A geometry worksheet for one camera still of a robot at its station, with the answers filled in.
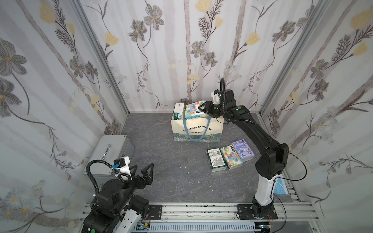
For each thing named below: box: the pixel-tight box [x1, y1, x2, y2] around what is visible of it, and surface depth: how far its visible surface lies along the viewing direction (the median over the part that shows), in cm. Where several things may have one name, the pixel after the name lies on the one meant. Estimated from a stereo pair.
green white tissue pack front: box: [206, 147, 228, 173], surface depth 90 cm
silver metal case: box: [82, 134, 135, 185], surface depth 83 cm
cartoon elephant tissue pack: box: [220, 145, 244, 171], surface depth 90 cm
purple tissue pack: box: [231, 138, 255, 163], surface depth 94 cm
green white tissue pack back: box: [173, 102, 185, 120], surface depth 87 cm
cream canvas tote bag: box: [170, 116, 225, 143], surface depth 92 cm
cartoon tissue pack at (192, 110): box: [184, 99, 211, 120], surface depth 85 cm
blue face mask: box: [273, 177, 289, 195], surface depth 84 cm
